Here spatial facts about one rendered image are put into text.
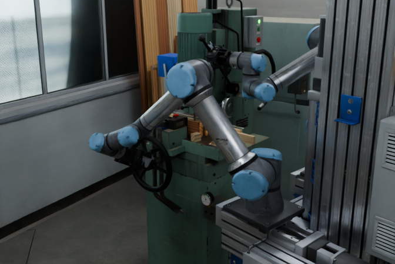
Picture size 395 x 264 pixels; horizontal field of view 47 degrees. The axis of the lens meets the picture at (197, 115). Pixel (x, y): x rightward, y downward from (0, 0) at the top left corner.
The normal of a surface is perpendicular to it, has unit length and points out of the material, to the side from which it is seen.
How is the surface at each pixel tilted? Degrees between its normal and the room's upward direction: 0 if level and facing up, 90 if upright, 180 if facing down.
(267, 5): 90
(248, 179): 96
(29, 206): 90
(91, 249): 0
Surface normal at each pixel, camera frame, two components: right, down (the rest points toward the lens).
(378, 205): -0.74, 0.19
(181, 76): -0.50, 0.13
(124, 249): 0.00, -0.96
